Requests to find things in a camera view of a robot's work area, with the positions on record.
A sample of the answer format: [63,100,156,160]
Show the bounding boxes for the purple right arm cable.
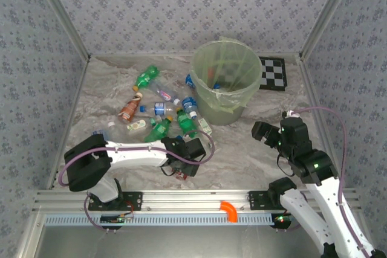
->
[291,106,372,258]

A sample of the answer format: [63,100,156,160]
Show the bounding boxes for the green plastic bottle yellow cap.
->
[132,64,160,92]
[144,115,175,143]
[175,107,197,138]

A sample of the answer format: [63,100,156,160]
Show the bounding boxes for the blue label bottle white cap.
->
[181,97,199,120]

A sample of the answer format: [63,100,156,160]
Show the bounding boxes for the clear bottle white cap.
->
[104,121,122,143]

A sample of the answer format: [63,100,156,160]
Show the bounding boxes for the aluminium frame post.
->
[28,0,91,59]
[299,0,362,59]

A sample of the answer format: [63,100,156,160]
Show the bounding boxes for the aluminium frame crossbar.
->
[89,52,302,58]

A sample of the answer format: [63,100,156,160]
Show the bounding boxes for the light blue slotted cable duct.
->
[44,213,275,227]

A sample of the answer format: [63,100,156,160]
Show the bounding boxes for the grey metal sheet panel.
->
[36,224,360,258]

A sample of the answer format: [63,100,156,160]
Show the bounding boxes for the grey green waste bin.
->
[196,88,246,126]

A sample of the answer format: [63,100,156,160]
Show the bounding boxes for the small green circuit board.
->
[271,213,293,229]
[100,213,134,226]

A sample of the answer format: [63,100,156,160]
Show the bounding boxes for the blue label plastic bottle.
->
[184,73,197,89]

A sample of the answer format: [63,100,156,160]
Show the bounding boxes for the orange brown bottle white cap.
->
[117,91,143,124]

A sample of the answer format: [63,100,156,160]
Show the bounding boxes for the clear bottle white green label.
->
[126,118,157,132]

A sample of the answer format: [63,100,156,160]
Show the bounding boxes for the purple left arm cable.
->
[57,130,216,234]

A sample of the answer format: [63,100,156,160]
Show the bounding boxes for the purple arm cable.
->
[291,106,372,258]
[57,130,216,234]

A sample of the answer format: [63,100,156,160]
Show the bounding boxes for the clear bottle purple label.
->
[149,81,181,105]

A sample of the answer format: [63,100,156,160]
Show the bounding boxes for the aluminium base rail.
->
[32,190,362,214]

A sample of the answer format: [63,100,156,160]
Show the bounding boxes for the black white checkerboard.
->
[258,56,288,92]

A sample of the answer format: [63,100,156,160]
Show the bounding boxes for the small white green bottle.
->
[198,118,213,134]

